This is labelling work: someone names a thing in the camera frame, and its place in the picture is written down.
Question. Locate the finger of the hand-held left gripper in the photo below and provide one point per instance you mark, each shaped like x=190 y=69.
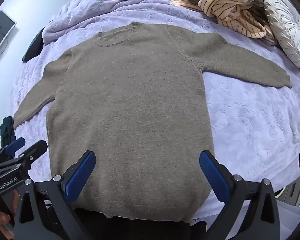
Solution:
x=13 y=145
x=35 y=149

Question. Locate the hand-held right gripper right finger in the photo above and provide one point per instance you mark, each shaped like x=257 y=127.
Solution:
x=212 y=176

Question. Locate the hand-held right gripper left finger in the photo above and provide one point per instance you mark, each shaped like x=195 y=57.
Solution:
x=82 y=177

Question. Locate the brown knit sweater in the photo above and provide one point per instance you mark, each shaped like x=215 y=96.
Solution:
x=130 y=110

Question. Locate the person's left hand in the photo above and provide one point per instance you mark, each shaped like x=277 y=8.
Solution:
x=0 y=220

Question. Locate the dark green cloth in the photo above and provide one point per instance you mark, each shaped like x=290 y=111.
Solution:
x=7 y=131

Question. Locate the lilac embossed blanket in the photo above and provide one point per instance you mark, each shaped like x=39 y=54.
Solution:
x=245 y=120

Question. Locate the grey furniture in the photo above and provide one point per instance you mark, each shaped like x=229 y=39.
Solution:
x=295 y=192

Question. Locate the black padded object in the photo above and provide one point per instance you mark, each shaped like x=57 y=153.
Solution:
x=33 y=47

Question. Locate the round white pleated cushion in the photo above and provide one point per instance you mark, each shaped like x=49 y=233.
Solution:
x=286 y=27

